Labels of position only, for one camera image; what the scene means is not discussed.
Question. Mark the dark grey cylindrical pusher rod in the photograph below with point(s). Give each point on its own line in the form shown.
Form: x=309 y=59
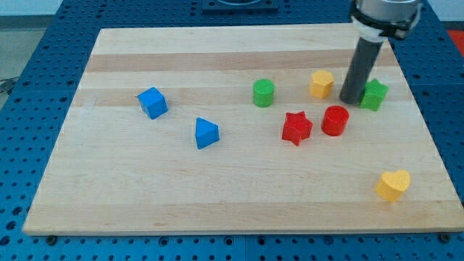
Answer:
x=363 y=60

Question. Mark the red cylinder block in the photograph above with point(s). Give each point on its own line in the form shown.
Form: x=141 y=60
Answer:
x=335 y=120

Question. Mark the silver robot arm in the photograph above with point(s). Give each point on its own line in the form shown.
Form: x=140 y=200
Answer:
x=375 y=21

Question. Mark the green star block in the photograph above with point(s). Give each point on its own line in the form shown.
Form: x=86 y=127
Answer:
x=373 y=95

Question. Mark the red star block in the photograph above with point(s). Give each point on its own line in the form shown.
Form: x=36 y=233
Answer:
x=296 y=127

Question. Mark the yellow hexagon block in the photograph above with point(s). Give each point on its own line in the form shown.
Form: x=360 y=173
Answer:
x=321 y=84

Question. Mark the green cylinder block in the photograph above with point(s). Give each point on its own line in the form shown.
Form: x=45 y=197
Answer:
x=263 y=92

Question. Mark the yellow heart block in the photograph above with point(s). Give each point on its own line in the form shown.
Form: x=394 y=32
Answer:
x=392 y=185

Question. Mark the blue triangle block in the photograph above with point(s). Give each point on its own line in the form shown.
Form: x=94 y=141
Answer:
x=206 y=133

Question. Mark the wooden board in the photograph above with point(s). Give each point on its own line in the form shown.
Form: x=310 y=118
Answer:
x=114 y=171

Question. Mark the blue cube block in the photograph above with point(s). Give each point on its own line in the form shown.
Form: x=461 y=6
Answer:
x=153 y=103

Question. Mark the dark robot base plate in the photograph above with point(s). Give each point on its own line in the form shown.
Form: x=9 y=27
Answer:
x=239 y=5

